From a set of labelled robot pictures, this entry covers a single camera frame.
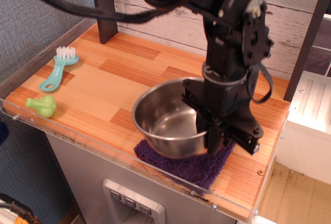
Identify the purple folded towel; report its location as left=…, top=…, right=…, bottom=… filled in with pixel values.
left=133, top=140, right=235, bottom=189

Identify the grey toy fridge cabinet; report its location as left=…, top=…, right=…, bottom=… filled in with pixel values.
left=47, top=135, right=236, bottom=223

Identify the clear acrylic edge guard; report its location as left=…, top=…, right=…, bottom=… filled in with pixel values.
left=1, top=99, right=289, bottom=223

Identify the dark left shelf post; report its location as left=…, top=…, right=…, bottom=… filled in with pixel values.
left=94, top=0, right=118, bottom=44

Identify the stainless steel bowl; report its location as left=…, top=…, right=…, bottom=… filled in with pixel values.
left=132, top=77, right=207, bottom=159

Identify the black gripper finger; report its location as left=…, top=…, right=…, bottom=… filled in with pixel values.
left=195, top=112, right=208, bottom=133
left=207, top=126, right=228, bottom=156

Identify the dark shelf post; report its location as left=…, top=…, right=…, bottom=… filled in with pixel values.
left=283, top=0, right=329, bottom=102
left=94, top=0, right=118, bottom=44

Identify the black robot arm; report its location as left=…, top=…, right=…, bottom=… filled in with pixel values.
left=145, top=0, right=274, bottom=155

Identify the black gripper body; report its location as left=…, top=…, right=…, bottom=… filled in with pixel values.
left=182, top=79, right=264, bottom=155

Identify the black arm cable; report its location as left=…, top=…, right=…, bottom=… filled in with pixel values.
left=245, top=62, right=274, bottom=104

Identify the teal dish brush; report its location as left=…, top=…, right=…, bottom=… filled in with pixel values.
left=39, top=47, right=79, bottom=92

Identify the braided black cable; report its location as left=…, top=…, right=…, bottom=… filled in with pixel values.
left=9, top=0, right=158, bottom=25

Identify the silver dispenser button panel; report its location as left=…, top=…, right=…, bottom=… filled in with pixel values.
left=103, top=178, right=166, bottom=223

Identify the dark right shelf post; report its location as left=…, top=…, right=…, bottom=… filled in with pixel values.
left=283, top=0, right=329, bottom=102

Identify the green toy broccoli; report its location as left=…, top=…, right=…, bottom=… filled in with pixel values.
left=25, top=95, right=57, bottom=118

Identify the white toy sink unit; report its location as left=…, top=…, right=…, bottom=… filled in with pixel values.
left=274, top=13, right=331, bottom=186

